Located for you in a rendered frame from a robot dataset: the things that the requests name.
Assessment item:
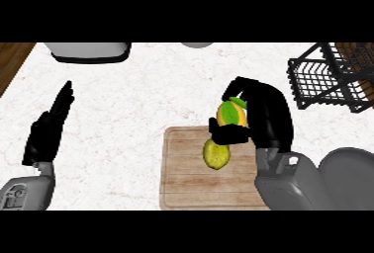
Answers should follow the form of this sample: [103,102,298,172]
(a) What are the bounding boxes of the grey round object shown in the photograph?
[181,42,215,49]

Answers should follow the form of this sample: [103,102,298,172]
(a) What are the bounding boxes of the yellow fruit with green leaves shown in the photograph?
[215,96,250,128]

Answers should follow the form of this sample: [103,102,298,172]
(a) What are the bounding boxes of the pale wooden cutting board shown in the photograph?
[159,126,273,211]

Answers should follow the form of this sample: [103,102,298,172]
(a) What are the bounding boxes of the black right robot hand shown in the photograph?
[208,76,296,153]

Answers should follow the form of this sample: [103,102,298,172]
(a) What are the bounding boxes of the olive yellow oval fruit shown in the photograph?
[202,137,233,171]

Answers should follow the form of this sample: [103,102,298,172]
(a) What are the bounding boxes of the black wire tiered basket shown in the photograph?
[287,42,374,115]

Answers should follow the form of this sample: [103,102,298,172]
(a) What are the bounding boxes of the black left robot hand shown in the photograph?
[21,80,76,167]

